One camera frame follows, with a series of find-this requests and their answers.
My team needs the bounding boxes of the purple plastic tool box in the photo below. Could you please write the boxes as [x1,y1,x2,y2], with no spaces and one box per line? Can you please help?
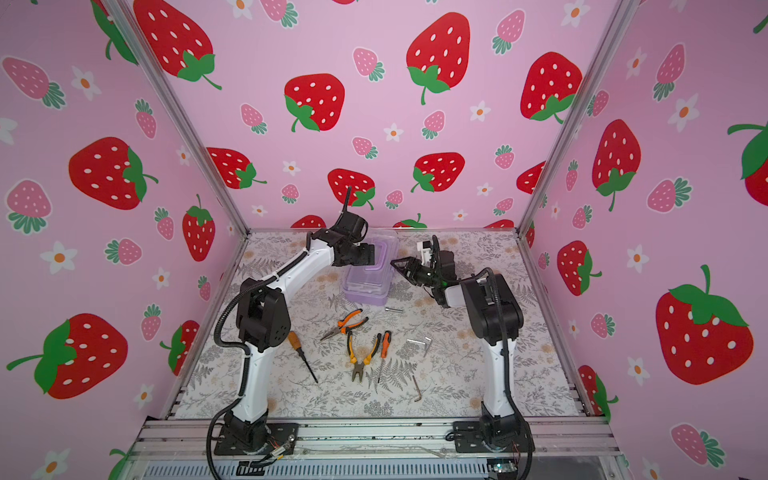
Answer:
[341,232,399,307]

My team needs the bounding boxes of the orange black small screwdriver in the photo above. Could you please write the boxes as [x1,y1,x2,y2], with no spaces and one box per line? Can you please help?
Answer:
[376,330,392,384]

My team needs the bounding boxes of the orange needle nose pliers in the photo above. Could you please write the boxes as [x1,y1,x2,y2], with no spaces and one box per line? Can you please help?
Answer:
[321,309,369,341]

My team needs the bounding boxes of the yellow black cutting pliers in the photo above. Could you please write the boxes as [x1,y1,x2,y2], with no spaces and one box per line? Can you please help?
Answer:
[346,332,382,382]

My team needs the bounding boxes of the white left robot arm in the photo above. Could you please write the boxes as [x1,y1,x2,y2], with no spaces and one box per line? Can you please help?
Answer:
[213,210,375,452]

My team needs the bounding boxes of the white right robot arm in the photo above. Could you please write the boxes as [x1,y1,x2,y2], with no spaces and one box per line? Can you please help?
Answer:
[390,239,528,444]

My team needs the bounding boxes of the small silver hex key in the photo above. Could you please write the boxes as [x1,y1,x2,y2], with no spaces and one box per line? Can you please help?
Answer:
[407,337,432,356]

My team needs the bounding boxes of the dark long hex key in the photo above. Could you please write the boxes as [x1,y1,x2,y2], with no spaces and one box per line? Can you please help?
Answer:
[412,375,423,403]

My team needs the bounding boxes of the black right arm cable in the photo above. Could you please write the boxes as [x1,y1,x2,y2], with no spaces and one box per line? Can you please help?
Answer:
[428,235,535,480]

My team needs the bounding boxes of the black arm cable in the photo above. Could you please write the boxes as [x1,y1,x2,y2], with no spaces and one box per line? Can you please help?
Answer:
[205,185,355,480]
[428,235,535,480]

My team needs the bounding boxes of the wooden handle screwdriver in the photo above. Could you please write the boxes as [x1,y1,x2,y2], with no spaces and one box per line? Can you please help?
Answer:
[288,330,319,384]

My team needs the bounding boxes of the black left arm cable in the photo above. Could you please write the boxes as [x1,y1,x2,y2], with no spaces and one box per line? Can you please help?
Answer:
[205,185,355,480]

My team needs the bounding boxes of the aluminium corner post left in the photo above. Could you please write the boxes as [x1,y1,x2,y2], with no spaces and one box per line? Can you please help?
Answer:
[105,0,250,238]

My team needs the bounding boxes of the aluminium corner post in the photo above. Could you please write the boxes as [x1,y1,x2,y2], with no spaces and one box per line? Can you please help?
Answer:
[517,0,640,239]
[105,0,250,238]

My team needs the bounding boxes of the aluminium front frame rail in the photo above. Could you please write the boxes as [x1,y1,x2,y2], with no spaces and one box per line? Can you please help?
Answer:
[117,417,632,479]

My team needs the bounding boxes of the aluminium corner post right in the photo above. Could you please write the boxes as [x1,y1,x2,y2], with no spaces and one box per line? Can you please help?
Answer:
[517,0,640,239]

